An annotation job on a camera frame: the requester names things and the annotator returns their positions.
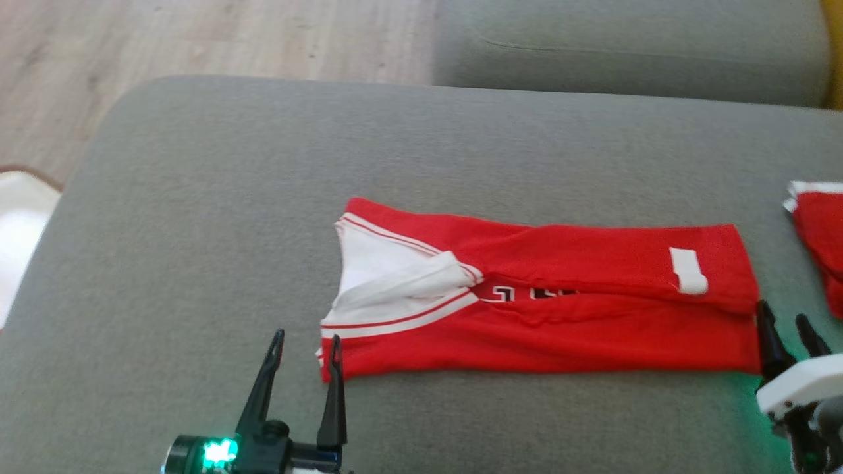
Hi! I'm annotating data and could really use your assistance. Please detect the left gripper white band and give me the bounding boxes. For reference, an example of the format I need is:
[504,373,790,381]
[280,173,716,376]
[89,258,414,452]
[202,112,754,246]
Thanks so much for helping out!
[161,329,351,474]

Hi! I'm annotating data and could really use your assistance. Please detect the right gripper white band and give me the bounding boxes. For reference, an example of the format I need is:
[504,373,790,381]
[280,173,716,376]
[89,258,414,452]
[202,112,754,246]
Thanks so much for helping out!
[755,300,843,474]

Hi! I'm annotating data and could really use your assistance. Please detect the red basketball shorts white trim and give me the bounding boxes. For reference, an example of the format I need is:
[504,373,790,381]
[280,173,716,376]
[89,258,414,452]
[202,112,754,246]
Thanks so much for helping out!
[782,180,843,319]

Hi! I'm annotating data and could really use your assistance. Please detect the red basketball jersey white sleeves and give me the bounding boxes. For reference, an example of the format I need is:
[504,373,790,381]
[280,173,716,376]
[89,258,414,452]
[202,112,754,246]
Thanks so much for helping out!
[317,196,764,384]

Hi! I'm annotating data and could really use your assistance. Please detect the grey sofa seat cushion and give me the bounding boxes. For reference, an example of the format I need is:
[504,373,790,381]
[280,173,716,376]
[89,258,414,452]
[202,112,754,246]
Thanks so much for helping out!
[0,74,843,474]

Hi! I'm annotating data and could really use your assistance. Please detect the yellow cushion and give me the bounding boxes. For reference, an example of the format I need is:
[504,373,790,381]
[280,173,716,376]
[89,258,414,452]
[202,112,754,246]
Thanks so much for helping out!
[820,0,843,111]

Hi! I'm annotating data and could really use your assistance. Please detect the grey sofa back cushion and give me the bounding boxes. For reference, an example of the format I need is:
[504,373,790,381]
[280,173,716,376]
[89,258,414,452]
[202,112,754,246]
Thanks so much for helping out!
[431,0,832,108]

